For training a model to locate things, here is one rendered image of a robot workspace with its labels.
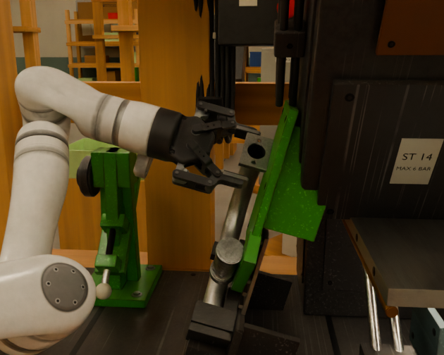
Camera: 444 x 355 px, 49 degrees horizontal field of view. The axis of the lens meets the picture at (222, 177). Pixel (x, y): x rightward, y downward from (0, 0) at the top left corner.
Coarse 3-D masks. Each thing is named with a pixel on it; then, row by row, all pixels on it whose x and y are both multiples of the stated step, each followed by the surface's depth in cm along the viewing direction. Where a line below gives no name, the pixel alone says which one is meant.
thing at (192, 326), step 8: (192, 328) 66; (200, 328) 66; (208, 328) 66; (192, 336) 68; (200, 336) 67; (208, 336) 66; (216, 336) 66; (224, 336) 66; (216, 344) 69; (224, 344) 68
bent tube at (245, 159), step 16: (256, 144) 70; (272, 144) 70; (240, 160) 68; (256, 160) 68; (256, 176) 73; (240, 192) 76; (240, 208) 77; (224, 224) 78; (240, 224) 77; (208, 288) 71; (224, 288) 72
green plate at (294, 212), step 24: (288, 120) 58; (288, 144) 59; (288, 168) 61; (264, 192) 61; (288, 192) 62; (312, 192) 62; (264, 216) 62; (288, 216) 63; (312, 216) 62; (312, 240) 63
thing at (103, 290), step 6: (108, 270) 84; (102, 276) 83; (108, 276) 83; (102, 282) 83; (108, 282) 83; (96, 288) 82; (102, 288) 81; (108, 288) 82; (96, 294) 82; (102, 294) 81; (108, 294) 82
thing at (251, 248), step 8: (248, 240) 62; (256, 240) 62; (248, 248) 61; (256, 248) 61; (248, 256) 61; (256, 256) 61; (240, 264) 62; (248, 264) 61; (240, 272) 63; (248, 272) 63; (240, 280) 65; (232, 288) 68; (240, 288) 67
